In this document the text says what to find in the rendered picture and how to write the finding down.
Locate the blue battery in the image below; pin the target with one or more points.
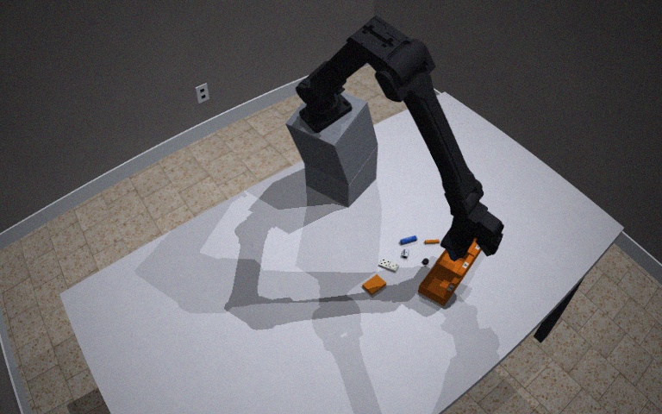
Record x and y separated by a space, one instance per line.
409 239

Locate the white domino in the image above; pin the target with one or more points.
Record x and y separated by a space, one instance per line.
390 265

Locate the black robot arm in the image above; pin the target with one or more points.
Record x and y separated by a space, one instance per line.
396 58

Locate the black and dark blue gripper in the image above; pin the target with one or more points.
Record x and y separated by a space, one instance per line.
448 243

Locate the orange three-compartment tray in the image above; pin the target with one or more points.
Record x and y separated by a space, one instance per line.
441 282

